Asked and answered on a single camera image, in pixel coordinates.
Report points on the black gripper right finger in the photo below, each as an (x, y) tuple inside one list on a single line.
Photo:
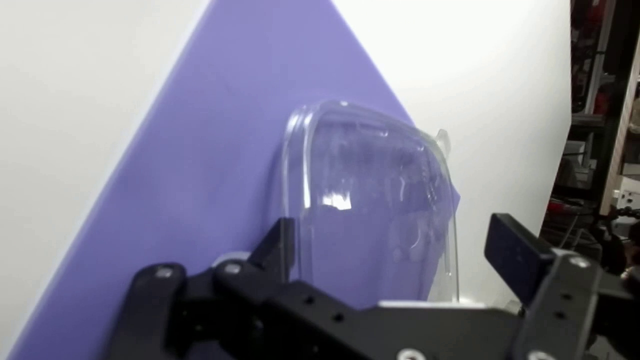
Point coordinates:
[(561, 301)]

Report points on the purple rectangular mat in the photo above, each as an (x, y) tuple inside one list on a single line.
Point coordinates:
[(201, 167)]

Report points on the clear plastic clamshell container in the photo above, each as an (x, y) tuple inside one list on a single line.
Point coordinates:
[(373, 201)]

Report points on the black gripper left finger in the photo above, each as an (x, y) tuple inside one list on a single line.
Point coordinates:
[(172, 306)]

